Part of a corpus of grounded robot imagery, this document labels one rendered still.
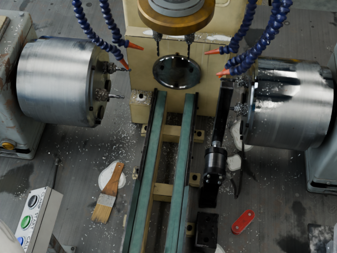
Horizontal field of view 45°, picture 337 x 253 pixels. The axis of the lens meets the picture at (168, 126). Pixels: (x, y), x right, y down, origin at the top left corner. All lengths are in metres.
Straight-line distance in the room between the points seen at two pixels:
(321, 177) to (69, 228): 0.74
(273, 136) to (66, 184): 0.64
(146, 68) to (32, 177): 0.49
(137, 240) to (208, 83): 0.52
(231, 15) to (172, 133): 0.40
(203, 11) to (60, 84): 0.41
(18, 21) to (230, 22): 0.61
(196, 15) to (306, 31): 0.89
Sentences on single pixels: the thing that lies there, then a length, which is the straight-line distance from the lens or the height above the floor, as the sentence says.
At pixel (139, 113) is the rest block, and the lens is 1.34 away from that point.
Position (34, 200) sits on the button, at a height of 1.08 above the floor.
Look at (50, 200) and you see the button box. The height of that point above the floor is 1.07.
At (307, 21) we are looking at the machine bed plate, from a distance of 1.81.
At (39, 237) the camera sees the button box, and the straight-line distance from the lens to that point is 0.97.
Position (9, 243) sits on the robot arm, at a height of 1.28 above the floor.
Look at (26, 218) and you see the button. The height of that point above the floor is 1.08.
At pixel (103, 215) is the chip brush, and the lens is 1.24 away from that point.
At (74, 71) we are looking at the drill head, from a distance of 1.08.
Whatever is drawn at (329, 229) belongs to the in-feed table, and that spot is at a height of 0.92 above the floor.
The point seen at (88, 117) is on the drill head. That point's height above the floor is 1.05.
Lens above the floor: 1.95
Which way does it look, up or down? 56 degrees down
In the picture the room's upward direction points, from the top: straight up
